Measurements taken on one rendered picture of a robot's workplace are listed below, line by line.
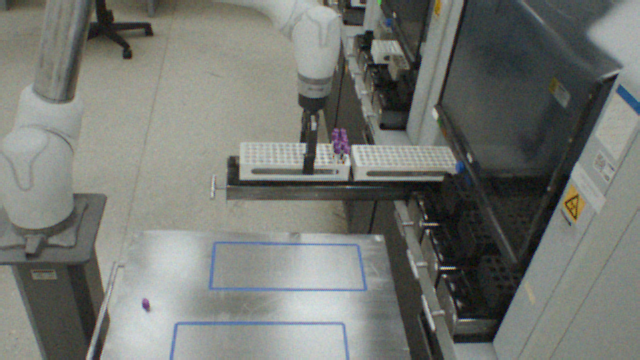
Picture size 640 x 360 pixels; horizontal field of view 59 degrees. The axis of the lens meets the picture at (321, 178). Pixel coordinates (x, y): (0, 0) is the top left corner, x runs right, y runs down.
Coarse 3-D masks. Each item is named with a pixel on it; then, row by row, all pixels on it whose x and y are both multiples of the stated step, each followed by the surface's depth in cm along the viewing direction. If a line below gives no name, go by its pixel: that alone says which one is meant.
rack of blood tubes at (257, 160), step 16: (240, 144) 157; (256, 144) 158; (272, 144) 159; (288, 144) 159; (304, 144) 160; (320, 144) 161; (240, 160) 151; (256, 160) 152; (272, 160) 153; (288, 160) 154; (320, 160) 155; (240, 176) 153; (256, 176) 153; (272, 176) 154; (288, 176) 154; (304, 176) 155; (320, 176) 156; (336, 176) 156
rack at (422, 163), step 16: (352, 160) 161; (368, 160) 159; (384, 160) 159; (400, 160) 161; (416, 160) 160; (432, 160) 162; (448, 160) 162; (368, 176) 158; (384, 176) 159; (400, 176) 160; (416, 176) 161; (432, 176) 162
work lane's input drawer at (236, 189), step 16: (352, 176) 159; (240, 192) 154; (256, 192) 155; (272, 192) 155; (288, 192) 156; (304, 192) 156; (320, 192) 157; (336, 192) 158; (352, 192) 158; (368, 192) 159; (384, 192) 160; (400, 192) 160
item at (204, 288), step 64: (128, 256) 128; (192, 256) 129; (256, 256) 131; (320, 256) 133; (384, 256) 136; (128, 320) 114; (192, 320) 116; (256, 320) 117; (320, 320) 119; (384, 320) 121
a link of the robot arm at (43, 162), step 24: (0, 144) 132; (24, 144) 131; (48, 144) 134; (0, 168) 131; (24, 168) 130; (48, 168) 133; (72, 168) 146; (0, 192) 135; (24, 192) 132; (48, 192) 135; (24, 216) 137; (48, 216) 139
